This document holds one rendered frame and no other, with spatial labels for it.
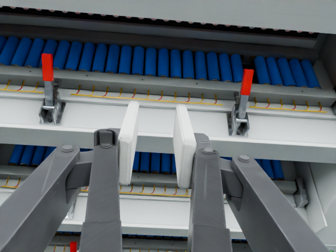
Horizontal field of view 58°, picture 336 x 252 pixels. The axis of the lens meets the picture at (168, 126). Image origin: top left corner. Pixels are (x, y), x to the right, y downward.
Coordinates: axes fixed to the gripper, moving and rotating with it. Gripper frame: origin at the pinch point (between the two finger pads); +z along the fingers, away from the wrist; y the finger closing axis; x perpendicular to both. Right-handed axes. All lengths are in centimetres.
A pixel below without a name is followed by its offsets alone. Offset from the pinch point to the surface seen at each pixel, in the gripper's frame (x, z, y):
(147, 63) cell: -0.4, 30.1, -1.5
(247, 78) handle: 0.2, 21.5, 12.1
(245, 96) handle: -2.3, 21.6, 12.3
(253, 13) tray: 8.4, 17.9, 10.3
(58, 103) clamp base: -5.5, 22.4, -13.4
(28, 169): -21.3, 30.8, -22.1
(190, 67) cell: -0.5, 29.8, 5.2
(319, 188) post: -19.5, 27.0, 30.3
